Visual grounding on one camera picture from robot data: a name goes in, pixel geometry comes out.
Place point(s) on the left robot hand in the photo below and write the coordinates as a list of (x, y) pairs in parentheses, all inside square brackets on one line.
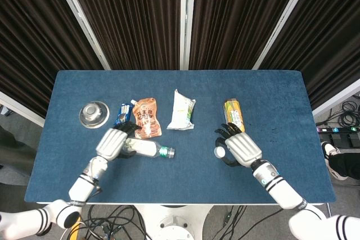
[(111, 144)]

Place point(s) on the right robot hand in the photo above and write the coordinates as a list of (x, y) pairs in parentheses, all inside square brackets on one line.
[(243, 148)]

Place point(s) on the white bottle cap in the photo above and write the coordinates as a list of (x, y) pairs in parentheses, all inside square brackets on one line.
[(220, 152)]

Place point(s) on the transparent plastic bottle green label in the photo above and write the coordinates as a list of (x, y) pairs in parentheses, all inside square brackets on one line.
[(149, 148)]

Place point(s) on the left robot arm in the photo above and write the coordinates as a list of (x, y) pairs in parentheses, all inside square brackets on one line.
[(81, 188)]

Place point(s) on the tea bottle yellow label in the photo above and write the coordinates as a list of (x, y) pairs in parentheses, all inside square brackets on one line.
[(233, 110)]

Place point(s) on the blue cookie pack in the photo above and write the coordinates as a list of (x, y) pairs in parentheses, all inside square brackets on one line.
[(123, 112)]

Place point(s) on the stainless steel bowl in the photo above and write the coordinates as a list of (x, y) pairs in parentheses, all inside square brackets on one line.
[(93, 114)]

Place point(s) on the orange spout pouch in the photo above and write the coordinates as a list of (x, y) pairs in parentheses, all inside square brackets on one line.
[(146, 116)]

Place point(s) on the blue table mat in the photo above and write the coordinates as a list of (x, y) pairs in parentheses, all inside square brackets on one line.
[(191, 181)]

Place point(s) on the white snack bag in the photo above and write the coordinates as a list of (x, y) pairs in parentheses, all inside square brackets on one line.
[(180, 110)]

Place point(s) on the white table base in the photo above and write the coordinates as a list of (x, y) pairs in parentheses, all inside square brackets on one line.
[(174, 223)]

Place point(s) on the black foot pedals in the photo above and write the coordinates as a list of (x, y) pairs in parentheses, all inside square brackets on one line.
[(346, 138)]

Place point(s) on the person leg with white shoe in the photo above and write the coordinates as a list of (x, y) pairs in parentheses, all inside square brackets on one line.
[(346, 164)]

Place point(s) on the dark brown curtain panel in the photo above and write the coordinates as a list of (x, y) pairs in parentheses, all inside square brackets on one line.
[(236, 18), (326, 40), (28, 40), (135, 18)]

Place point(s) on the white screen frame rail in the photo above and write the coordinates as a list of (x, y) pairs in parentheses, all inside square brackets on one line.
[(19, 108), (334, 101)]

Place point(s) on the white screen frame post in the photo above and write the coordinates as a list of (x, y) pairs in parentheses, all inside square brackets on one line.
[(187, 18), (284, 23), (81, 18)]

